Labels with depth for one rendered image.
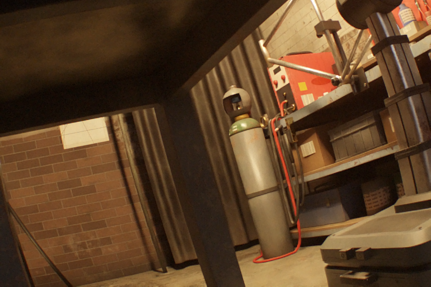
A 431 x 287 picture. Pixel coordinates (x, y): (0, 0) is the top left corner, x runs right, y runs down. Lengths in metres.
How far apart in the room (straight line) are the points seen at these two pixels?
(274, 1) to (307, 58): 2.36
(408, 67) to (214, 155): 2.48
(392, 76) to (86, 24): 0.84
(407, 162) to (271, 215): 1.56
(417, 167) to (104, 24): 0.88
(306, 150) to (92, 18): 1.98
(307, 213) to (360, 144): 0.71
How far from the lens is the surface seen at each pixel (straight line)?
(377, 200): 2.34
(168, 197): 3.36
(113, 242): 3.63
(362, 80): 2.07
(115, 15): 0.81
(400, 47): 1.28
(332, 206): 2.56
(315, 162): 2.55
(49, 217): 3.58
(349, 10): 1.34
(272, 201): 2.70
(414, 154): 1.23
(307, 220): 2.80
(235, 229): 3.53
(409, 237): 0.97
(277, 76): 3.05
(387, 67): 1.29
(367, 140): 2.21
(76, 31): 0.83
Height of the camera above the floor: 0.48
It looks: 10 degrees up
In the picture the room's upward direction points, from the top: 16 degrees counter-clockwise
